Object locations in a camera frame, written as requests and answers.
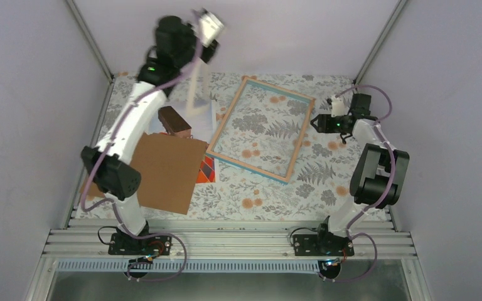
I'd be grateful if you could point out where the cream mat board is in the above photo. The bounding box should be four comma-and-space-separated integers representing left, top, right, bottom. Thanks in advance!
185, 60, 212, 117

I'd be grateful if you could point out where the teal wooden picture frame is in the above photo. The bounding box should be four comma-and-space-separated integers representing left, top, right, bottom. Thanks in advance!
206, 77, 315, 183

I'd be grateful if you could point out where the brown backing board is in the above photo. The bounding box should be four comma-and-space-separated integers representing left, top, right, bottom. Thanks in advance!
80, 134, 207, 219

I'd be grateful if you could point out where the printed photo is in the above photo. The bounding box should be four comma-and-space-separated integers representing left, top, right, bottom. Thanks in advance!
147, 97, 219, 184

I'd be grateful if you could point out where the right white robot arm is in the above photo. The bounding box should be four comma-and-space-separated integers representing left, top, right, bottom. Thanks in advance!
311, 93, 410, 255

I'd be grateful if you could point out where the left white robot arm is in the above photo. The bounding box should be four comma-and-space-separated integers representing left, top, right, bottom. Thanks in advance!
79, 9, 225, 254

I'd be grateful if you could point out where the floral tablecloth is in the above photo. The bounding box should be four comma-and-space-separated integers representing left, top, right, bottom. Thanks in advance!
74, 71, 388, 222

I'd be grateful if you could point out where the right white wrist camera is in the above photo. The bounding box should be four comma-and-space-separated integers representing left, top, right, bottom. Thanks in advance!
327, 97, 347, 117

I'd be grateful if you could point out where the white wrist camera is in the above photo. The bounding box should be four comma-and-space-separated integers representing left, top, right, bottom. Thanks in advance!
198, 9, 225, 47
327, 97, 347, 117

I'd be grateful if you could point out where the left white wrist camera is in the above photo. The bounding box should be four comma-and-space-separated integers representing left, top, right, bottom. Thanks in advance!
198, 9, 225, 47

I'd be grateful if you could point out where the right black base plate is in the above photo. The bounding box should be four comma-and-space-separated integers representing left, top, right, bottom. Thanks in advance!
292, 233, 355, 256

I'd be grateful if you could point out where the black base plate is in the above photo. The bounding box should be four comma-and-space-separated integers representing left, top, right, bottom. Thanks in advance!
292, 233, 355, 256
108, 233, 173, 256

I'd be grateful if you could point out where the slotted cable duct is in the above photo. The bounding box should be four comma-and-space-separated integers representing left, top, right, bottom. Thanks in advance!
55, 258, 319, 274

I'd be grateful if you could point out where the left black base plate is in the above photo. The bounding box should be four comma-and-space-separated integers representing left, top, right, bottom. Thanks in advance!
108, 233, 173, 256

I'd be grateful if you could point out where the aluminium rail frame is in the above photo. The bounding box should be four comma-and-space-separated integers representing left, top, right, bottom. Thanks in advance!
24, 0, 433, 301

